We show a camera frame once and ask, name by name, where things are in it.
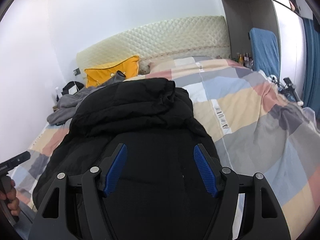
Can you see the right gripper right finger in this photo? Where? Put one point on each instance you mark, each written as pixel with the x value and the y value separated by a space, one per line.
pixel 247 207

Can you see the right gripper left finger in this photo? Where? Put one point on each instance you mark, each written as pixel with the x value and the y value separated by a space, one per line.
pixel 73 206

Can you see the black puffer jacket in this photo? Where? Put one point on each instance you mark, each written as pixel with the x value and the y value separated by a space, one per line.
pixel 160 193

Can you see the person's left hand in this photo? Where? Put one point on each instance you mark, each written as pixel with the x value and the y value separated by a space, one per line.
pixel 14 202

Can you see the checkered pastel duvet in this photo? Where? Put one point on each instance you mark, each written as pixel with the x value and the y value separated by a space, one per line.
pixel 256 129

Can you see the grey fleece garment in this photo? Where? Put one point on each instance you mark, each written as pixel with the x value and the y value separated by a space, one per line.
pixel 68 104

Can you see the black bag by bed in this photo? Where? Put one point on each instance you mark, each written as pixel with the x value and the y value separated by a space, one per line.
pixel 72 87

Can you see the white patterned pillow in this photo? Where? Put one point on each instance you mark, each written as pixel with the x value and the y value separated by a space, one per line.
pixel 160 63

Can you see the blue towel on chair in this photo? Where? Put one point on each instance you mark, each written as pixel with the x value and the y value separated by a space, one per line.
pixel 265 51

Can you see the cream quilted headboard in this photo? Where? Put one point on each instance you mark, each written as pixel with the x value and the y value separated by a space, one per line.
pixel 181 37

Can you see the yellow pillow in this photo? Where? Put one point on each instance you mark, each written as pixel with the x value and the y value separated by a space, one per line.
pixel 99 74

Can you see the grey wardrobe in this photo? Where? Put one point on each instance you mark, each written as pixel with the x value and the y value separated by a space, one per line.
pixel 277 16

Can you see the blue curtain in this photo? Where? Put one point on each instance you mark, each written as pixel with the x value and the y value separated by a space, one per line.
pixel 311 80

